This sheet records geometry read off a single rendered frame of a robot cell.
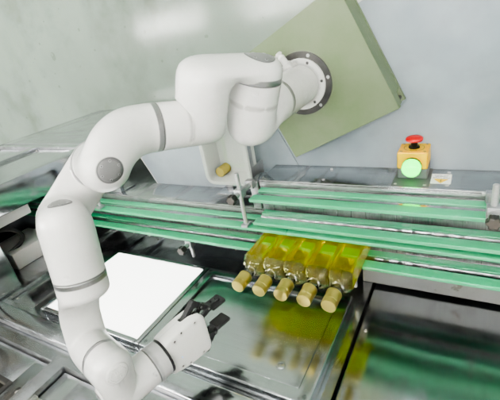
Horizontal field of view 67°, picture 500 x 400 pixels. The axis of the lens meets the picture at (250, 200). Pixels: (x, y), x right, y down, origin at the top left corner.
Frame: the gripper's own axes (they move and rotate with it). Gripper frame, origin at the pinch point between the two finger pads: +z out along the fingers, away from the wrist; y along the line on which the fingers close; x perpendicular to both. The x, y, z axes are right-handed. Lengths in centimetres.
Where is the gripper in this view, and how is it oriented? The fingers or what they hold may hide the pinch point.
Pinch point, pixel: (217, 311)
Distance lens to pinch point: 89.4
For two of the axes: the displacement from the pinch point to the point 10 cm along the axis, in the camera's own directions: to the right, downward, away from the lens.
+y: -1.8, -8.9, -4.2
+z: 6.8, -4.2, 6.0
